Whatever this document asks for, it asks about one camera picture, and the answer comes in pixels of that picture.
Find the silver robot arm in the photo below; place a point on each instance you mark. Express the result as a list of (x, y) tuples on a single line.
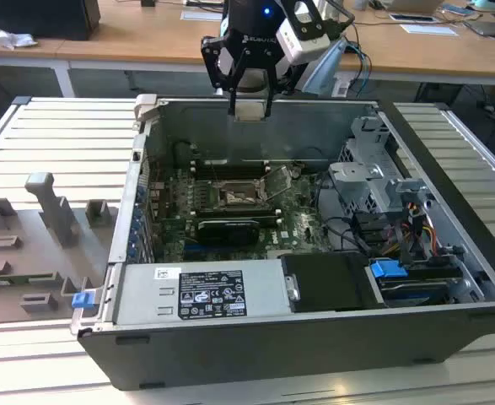
[(325, 69)]

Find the white paper sheet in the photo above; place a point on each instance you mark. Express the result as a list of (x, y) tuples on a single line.
[(428, 29), (200, 14)]

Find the green RAM stick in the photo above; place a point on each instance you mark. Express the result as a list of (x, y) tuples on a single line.
[(2, 279)]

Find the wooden desk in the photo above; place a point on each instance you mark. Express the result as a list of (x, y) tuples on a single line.
[(146, 38)]

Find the white tablet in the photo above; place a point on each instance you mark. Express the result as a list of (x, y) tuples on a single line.
[(411, 17)]

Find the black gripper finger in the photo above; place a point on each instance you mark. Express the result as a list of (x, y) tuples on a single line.
[(211, 59), (269, 84)]

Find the blue card retention clip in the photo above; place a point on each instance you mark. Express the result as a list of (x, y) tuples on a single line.
[(134, 239), (141, 193), (137, 219), (132, 253)]

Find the black open PC case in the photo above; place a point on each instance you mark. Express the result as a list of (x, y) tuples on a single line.
[(272, 354)]

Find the black power connector bundle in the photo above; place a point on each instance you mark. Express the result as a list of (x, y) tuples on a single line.
[(369, 230)]

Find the small square silver CPU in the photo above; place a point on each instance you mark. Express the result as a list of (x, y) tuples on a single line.
[(251, 111)]

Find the green motherboard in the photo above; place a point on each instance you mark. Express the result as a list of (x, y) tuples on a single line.
[(297, 236)]

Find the pale green desk item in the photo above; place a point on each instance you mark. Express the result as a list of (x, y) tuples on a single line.
[(479, 4)]

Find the CPU socket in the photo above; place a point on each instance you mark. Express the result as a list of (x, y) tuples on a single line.
[(247, 187)]

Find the black graphics card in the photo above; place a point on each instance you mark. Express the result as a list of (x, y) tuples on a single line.
[(226, 232)]

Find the black table end cap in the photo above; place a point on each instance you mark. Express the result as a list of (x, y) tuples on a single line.
[(443, 106), (21, 100)]

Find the blue phone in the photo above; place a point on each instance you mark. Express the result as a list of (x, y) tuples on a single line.
[(455, 9)]

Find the small black desk item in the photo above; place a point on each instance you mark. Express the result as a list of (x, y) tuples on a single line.
[(147, 2)]

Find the grey metal drive cage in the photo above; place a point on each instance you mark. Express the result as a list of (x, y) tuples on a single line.
[(356, 173)]

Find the black RAM stick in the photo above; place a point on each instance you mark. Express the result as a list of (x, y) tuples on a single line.
[(268, 213)]

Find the blue case latch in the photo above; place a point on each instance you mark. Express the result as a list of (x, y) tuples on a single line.
[(82, 301)]

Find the dark closed laptop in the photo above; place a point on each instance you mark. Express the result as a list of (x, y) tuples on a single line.
[(487, 27)]

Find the silver power supply unit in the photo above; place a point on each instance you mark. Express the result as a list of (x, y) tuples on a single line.
[(146, 295)]

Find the black plastic drive shroud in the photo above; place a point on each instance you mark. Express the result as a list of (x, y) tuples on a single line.
[(327, 282)]

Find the grey parts rack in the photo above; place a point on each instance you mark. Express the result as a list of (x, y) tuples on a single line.
[(28, 253)]

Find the round coin battery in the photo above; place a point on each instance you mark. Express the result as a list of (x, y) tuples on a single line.
[(295, 171)]

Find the crumpled white paper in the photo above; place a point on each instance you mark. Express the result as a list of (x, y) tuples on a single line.
[(13, 38)]

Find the black hard disk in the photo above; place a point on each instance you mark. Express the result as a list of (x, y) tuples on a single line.
[(415, 287)]

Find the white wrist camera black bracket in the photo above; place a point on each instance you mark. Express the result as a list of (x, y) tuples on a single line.
[(310, 50)]

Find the large black box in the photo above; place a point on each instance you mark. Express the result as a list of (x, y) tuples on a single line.
[(40, 17)]

